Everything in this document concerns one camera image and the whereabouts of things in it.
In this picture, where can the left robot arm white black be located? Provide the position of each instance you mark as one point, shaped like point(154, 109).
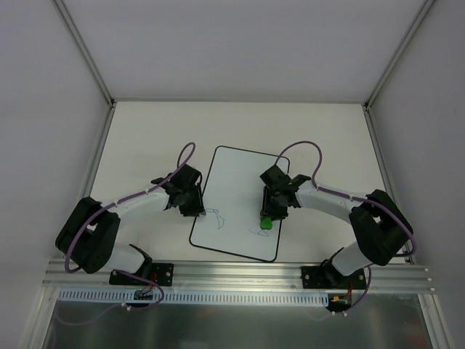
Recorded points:
point(88, 238)

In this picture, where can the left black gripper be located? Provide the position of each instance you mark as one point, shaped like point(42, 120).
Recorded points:
point(192, 203)

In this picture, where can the right aluminium frame post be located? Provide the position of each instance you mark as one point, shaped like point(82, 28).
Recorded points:
point(408, 36)

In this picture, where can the white slotted cable duct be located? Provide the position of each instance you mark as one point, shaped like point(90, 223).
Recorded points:
point(195, 297)

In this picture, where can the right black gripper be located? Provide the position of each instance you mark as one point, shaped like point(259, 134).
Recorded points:
point(272, 208)

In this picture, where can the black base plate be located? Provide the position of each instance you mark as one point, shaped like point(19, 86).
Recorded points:
point(160, 273)
point(321, 277)

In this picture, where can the aluminium frame post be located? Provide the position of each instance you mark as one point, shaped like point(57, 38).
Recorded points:
point(408, 36)
point(70, 24)

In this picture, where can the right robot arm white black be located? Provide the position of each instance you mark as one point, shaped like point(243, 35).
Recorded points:
point(379, 227)

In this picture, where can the white whiteboard black frame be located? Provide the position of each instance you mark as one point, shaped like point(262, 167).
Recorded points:
point(232, 197)

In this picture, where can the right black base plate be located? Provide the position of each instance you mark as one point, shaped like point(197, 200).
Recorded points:
point(321, 277)

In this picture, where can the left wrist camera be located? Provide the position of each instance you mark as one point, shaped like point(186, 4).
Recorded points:
point(156, 180)

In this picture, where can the left aluminium frame post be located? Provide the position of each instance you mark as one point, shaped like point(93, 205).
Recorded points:
point(70, 24)

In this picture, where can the aluminium front rail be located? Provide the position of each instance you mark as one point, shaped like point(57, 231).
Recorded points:
point(252, 276)

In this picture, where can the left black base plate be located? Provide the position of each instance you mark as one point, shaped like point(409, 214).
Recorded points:
point(160, 273)

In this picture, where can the green whiteboard eraser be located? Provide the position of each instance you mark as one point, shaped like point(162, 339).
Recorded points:
point(266, 223)

